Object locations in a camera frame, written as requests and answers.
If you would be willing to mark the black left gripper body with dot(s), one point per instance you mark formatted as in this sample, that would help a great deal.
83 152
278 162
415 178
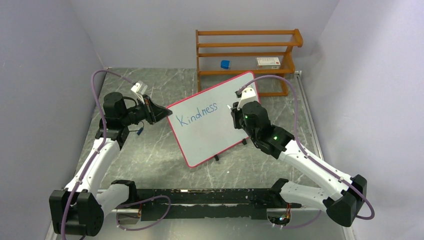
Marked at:
138 113

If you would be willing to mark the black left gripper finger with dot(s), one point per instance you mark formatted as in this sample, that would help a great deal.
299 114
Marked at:
155 109
157 117

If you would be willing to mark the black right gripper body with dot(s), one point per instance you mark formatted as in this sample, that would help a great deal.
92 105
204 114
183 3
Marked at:
239 122

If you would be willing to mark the blue marker cap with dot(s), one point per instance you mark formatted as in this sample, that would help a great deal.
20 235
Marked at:
140 131

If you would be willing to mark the pink framed whiteboard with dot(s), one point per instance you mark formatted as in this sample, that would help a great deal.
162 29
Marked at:
202 123

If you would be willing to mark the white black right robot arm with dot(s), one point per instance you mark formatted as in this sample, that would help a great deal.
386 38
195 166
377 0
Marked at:
338 194

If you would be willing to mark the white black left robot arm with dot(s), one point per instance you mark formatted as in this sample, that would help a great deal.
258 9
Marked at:
79 209

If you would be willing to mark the white cardboard box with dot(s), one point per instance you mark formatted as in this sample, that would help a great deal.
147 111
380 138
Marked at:
268 63

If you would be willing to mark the blue eraser on shelf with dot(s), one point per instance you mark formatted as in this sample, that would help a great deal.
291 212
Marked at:
225 64

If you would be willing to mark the orange wooden shelf rack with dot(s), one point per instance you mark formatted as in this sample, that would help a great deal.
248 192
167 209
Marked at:
241 48

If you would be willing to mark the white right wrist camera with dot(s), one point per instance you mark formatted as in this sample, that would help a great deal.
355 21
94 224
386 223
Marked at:
247 95

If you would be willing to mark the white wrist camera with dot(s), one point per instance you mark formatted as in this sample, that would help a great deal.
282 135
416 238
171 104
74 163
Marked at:
247 95
138 89

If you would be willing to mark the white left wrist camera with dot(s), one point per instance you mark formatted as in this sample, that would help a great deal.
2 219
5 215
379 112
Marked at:
138 89

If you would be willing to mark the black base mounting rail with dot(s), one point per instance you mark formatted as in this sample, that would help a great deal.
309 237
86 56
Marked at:
252 203

